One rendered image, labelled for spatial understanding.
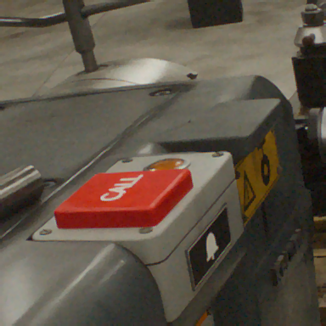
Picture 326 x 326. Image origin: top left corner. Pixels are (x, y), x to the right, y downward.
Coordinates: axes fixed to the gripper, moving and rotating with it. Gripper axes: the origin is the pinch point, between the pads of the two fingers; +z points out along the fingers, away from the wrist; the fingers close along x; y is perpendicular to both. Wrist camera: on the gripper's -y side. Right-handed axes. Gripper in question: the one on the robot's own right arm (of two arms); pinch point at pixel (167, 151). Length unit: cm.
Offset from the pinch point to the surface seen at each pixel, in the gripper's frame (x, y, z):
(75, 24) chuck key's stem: 20.9, -20.5, -1.6
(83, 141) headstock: 17, -51, -17
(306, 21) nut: 7.9, 39.5, -10.4
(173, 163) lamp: 18, -59, -26
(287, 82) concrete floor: -107, 466, 122
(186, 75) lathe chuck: 13.4, -17.2, -11.3
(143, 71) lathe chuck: 14.9, -20.2, -8.0
